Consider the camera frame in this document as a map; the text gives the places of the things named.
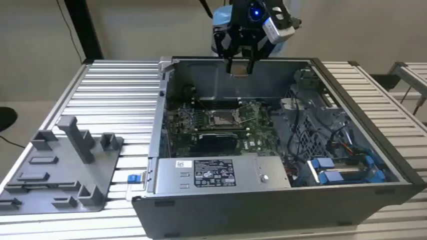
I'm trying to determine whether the blue plastic bay bracket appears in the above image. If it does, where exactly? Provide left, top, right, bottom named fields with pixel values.
left=360, top=154, right=387, bottom=184

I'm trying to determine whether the green motherboard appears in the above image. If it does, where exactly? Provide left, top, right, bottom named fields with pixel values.
left=164, top=98, right=284, bottom=158

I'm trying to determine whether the grey metal drive cage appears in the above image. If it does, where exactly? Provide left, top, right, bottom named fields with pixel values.
left=268, top=96, right=336, bottom=161

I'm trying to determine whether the black graphics card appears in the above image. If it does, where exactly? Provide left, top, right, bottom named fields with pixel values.
left=195, top=133, right=240, bottom=153

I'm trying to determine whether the grey plastic parts rack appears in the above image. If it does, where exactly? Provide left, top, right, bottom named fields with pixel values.
left=0, top=115, right=125, bottom=216

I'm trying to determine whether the coloured wire bundle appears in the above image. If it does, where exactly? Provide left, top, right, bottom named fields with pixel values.
left=327, top=124, right=355, bottom=156

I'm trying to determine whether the thin black wall cable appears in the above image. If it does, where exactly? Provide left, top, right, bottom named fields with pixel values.
left=55, top=0, right=85, bottom=64

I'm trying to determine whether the black PC case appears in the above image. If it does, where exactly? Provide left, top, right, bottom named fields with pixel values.
left=131, top=56, right=427, bottom=240

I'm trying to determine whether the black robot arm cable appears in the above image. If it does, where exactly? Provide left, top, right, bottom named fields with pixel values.
left=197, top=0, right=215, bottom=20

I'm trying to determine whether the metal slat side table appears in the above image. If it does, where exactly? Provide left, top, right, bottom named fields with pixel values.
left=387, top=61, right=427, bottom=101

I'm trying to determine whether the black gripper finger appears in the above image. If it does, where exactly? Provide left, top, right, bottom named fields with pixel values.
left=243, top=37, right=268, bottom=75
left=215, top=29, right=239, bottom=74

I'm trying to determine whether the black vertical post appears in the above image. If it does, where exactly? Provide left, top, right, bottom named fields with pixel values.
left=63, top=0, right=105, bottom=60

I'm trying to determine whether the CPU socket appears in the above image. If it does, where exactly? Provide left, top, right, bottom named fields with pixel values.
left=207, top=109, right=240, bottom=127

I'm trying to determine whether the black RAM slot bank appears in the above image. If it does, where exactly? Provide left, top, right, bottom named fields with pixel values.
left=195, top=125, right=251, bottom=133

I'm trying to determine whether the metal socket cover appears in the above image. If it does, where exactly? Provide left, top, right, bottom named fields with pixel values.
left=236, top=102, right=260, bottom=123

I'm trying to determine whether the CPU chip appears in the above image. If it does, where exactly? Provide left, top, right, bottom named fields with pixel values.
left=232, top=62, right=249, bottom=77

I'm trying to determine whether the black box under table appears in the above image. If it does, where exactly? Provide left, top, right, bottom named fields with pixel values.
left=368, top=73, right=402, bottom=91

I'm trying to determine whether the blue disk carrier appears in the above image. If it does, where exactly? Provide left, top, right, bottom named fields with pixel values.
left=314, top=157, right=335, bottom=169
left=318, top=170, right=344, bottom=185

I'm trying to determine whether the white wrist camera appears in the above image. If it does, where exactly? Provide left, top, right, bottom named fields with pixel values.
left=261, top=6, right=296, bottom=45

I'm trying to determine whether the silver power supply unit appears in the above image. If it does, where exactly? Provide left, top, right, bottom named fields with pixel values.
left=153, top=156, right=292, bottom=195

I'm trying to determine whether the black round chair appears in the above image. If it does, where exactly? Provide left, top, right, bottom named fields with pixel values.
left=0, top=106, right=19, bottom=133

